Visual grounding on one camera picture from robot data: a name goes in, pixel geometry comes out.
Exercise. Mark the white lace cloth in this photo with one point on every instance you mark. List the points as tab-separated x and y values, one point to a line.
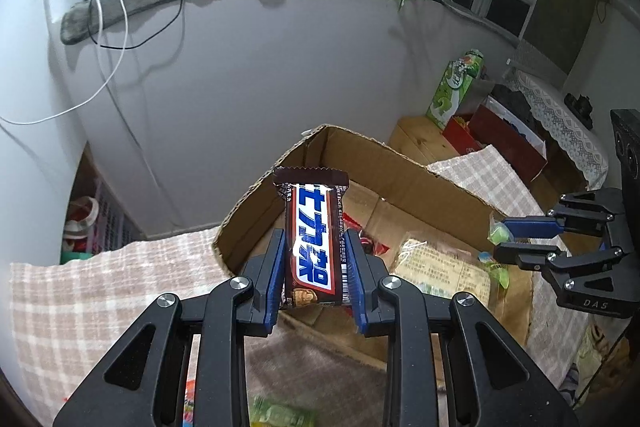
560	127

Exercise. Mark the green yellow candy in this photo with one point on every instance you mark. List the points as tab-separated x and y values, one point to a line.
497	274

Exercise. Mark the small black object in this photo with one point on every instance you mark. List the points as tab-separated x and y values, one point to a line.
579	107

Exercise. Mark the green printed carton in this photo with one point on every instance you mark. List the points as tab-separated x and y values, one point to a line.
452	92

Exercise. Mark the red box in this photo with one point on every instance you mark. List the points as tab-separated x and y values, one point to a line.
500	142

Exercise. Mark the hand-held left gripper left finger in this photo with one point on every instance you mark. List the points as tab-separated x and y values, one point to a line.
267	277

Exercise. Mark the small light green candy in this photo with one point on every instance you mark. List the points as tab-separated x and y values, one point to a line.
497	232

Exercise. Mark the brown chocolate bar blue label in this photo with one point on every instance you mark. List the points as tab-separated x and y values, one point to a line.
312	247

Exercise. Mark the red twisted wrapper snack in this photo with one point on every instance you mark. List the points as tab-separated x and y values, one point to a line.
372	246

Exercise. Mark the red and white bag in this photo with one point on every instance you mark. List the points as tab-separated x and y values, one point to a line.
80	222

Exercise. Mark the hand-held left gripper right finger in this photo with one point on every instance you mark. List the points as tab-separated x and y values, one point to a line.
356	287

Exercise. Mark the pink plaid tablecloth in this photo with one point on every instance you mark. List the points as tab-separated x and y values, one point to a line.
75	287

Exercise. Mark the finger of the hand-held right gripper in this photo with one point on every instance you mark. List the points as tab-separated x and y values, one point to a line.
530	227
520	254

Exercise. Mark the cardboard box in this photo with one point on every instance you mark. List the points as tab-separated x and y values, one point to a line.
260	212

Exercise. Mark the large clear cracker pack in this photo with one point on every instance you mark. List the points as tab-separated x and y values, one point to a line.
440	267

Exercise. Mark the pale printed cloth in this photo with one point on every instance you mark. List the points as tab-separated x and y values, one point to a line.
595	362

